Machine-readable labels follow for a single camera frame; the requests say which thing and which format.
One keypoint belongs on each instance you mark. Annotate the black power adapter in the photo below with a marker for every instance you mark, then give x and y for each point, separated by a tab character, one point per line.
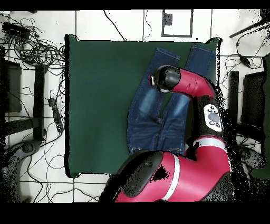
244	60

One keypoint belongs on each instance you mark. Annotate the black upright stand bar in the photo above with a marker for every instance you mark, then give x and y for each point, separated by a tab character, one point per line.
39	101
233	90

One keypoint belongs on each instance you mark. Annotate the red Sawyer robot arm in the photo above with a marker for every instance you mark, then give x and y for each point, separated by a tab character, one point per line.
189	169

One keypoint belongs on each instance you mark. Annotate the black tripod leg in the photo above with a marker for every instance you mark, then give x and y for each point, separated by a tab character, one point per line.
246	28

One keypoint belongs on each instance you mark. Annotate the black box device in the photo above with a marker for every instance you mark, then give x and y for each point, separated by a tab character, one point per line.
15	30

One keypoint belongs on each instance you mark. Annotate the long black power strip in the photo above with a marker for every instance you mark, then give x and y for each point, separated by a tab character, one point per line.
56	114

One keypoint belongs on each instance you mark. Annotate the black flat panel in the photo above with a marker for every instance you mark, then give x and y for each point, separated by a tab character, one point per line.
13	88
253	99

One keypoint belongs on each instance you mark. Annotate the dark green table cloth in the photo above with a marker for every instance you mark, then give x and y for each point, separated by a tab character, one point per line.
101	105

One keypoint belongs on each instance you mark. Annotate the dark stand base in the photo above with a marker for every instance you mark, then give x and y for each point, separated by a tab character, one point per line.
27	148
251	156

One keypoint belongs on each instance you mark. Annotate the blue denim jeans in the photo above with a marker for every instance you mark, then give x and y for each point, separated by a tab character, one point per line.
145	126

